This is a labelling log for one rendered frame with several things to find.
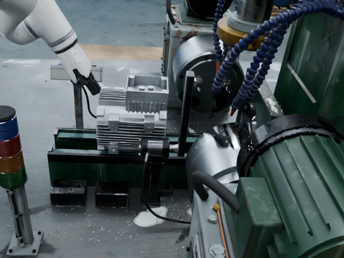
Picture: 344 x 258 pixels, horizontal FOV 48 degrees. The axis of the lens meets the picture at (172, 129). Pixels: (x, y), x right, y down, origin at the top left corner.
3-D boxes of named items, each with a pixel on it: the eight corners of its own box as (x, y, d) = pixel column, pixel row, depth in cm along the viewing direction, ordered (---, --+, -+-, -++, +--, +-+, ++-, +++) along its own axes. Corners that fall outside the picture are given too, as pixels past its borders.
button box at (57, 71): (102, 82, 139) (103, 67, 139) (100, 82, 132) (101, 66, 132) (54, 79, 138) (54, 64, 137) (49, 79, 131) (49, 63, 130)
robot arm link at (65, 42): (50, 36, 113) (56, 45, 114) (43, 48, 106) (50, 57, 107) (74, 24, 111) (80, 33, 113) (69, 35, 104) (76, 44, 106)
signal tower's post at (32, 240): (44, 232, 107) (24, 103, 83) (37, 256, 100) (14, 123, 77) (14, 232, 106) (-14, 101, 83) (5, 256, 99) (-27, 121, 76)
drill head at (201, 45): (223, 77, 172) (233, 22, 158) (240, 122, 142) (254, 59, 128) (168, 73, 169) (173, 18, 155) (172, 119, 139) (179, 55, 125)
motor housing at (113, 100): (162, 129, 132) (166, 80, 122) (163, 165, 117) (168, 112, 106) (103, 126, 131) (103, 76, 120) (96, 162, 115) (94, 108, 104)
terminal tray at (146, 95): (166, 97, 120) (167, 76, 116) (166, 115, 111) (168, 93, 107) (127, 94, 119) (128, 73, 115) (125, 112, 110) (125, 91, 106)
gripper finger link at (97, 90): (81, 77, 116) (93, 94, 119) (80, 82, 113) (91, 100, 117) (90, 73, 115) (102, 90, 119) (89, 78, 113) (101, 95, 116)
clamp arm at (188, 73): (185, 150, 111) (196, 70, 97) (186, 157, 109) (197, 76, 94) (173, 150, 111) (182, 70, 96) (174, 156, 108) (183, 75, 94)
